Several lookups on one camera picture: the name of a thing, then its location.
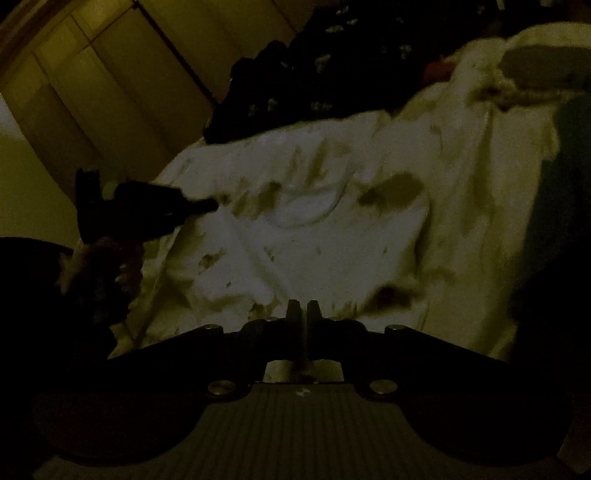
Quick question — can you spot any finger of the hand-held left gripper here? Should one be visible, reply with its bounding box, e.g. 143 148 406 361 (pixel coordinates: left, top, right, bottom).
177 197 219 217

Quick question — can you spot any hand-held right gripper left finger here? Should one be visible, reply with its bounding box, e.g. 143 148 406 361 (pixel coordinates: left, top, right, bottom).
92 299 306 384

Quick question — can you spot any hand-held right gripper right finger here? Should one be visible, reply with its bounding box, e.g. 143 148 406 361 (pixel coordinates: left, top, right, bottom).
307 299 532 389

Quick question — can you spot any small white printed garment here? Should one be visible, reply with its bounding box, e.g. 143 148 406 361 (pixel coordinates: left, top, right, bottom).
141 136 437 335

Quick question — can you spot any stack of folded clothes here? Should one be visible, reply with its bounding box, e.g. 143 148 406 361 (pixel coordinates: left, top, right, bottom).
480 43 591 110

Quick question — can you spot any wooden wardrobe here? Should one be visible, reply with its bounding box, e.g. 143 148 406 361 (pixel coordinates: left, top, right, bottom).
0 0 303 197

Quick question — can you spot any dark floral cloth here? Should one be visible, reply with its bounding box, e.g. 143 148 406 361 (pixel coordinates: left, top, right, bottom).
203 0 591 145

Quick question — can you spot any small orange object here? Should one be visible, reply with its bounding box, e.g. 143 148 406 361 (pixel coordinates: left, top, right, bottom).
424 58 459 83

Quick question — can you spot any teal cloth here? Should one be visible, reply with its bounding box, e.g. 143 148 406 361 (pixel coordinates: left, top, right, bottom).
524 92 591 287

